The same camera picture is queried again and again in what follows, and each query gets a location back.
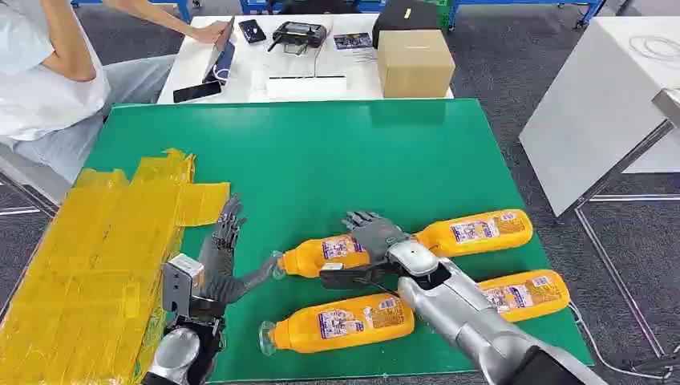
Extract coiled white cable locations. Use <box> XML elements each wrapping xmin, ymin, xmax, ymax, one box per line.
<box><xmin>628</xmin><ymin>34</ymin><xmax>680</xmax><ymax>62</ymax></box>

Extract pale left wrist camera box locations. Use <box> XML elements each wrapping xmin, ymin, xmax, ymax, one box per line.
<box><xmin>161</xmin><ymin>253</ymin><xmax>205</xmax><ymax>314</ymax></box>

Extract brown cardboard box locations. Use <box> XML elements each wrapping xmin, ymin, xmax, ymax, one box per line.
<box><xmin>376</xmin><ymin>29</ymin><xmax>456</xmax><ymax>99</ymax></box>

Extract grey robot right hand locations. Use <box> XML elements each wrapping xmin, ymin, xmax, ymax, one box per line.
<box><xmin>341</xmin><ymin>210</ymin><xmax>411</xmax><ymax>265</ymax></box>

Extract white desk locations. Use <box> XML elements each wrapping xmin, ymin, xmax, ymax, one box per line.
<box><xmin>156</xmin><ymin>13</ymin><xmax>455</xmax><ymax>105</ymax></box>

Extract green table mat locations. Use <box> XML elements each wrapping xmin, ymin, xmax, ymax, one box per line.
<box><xmin>83</xmin><ymin>98</ymin><xmax>594</xmax><ymax>383</ymax></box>

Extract blue metal rack frame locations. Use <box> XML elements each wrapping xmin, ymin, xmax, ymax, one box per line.
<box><xmin>239</xmin><ymin>0</ymin><xmax>607</xmax><ymax>29</ymax></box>
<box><xmin>71</xmin><ymin>0</ymin><xmax>192</xmax><ymax>23</ymax></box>

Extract yellow taped sheet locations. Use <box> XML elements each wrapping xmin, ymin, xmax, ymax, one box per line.
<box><xmin>0</xmin><ymin>148</ymin><xmax>232</xmax><ymax>385</ymax></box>

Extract black smartphone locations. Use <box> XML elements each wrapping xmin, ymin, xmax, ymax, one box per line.
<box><xmin>237</xmin><ymin>18</ymin><xmax>268</xmax><ymax>45</ymax></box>
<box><xmin>172</xmin><ymin>80</ymin><xmax>223</xmax><ymax>104</ymax></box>

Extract tablet with blue case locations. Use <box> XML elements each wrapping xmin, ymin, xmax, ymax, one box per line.
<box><xmin>203</xmin><ymin>15</ymin><xmax>237</xmax><ymax>85</ymax></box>

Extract black bag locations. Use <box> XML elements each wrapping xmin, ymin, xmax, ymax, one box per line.
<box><xmin>371</xmin><ymin>0</ymin><xmax>441</xmax><ymax>50</ymax></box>

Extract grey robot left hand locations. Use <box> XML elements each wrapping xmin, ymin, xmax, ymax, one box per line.
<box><xmin>196</xmin><ymin>193</ymin><xmax>280</xmax><ymax>306</ymax></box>

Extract long white box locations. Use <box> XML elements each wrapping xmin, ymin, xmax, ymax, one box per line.
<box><xmin>265</xmin><ymin>75</ymin><xmax>348</xmax><ymax>100</ymax></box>

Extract steel table frame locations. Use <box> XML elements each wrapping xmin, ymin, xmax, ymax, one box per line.
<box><xmin>552</xmin><ymin>87</ymin><xmax>680</xmax><ymax>359</ymax></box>

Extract person's left hand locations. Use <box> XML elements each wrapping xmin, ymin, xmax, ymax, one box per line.
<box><xmin>190</xmin><ymin>20</ymin><xmax>230</xmax><ymax>45</ymax></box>

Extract printed photo card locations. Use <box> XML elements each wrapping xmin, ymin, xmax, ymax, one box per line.
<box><xmin>333</xmin><ymin>32</ymin><xmax>374</xmax><ymax>51</ymax></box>

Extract dark right wrist camera box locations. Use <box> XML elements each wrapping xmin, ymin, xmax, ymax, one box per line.
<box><xmin>318</xmin><ymin>261</ymin><xmax>405</xmax><ymax>292</ymax></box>

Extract person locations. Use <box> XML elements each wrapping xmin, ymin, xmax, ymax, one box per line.
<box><xmin>0</xmin><ymin>0</ymin><xmax>230</xmax><ymax>184</ymax></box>

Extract thin grey cable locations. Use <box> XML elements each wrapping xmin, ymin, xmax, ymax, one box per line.
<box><xmin>312</xmin><ymin>21</ymin><xmax>334</xmax><ymax>78</ymax></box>

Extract white floor cable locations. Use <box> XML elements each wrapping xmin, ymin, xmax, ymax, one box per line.
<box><xmin>567</xmin><ymin>302</ymin><xmax>680</xmax><ymax>381</ymax></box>

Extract white side table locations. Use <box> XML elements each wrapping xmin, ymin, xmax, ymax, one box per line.
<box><xmin>519</xmin><ymin>15</ymin><xmax>680</xmax><ymax>219</ymax></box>

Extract orange detergent bottle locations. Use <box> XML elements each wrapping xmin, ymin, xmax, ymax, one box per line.
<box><xmin>411</xmin><ymin>209</ymin><xmax>534</xmax><ymax>259</ymax></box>
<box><xmin>476</xmin><ymin>269</ymin><xmax>571</xmax><ymax>323</ymax></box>
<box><xmin>272</xmin><ymin>233</ymin><xmax>373</xmax><ymax>281</ymax></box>
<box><xmin>258</xmin><ymin>292</ymin><xmax>416</xmax><ymax>356</ymax></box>

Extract black remote controller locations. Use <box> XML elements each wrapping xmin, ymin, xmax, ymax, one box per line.
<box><xmin>267</xmin><ymin>21</ymin><xmax>329</xmax><ymax>56</ymax></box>

